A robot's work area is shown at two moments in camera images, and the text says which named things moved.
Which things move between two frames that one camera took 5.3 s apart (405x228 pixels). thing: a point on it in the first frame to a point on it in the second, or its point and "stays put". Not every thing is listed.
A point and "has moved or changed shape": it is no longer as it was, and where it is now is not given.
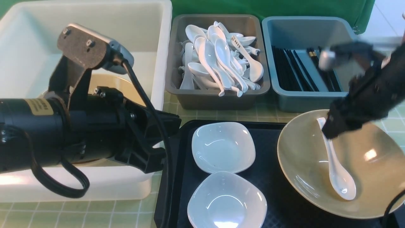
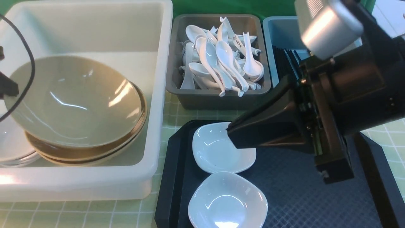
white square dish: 223,146 stays put
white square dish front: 226,200 stays put
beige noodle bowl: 373,156 has moved or changed shape
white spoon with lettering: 256,72 to 235,38
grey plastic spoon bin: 252,25 stays put
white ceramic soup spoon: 342,186 to 253,69
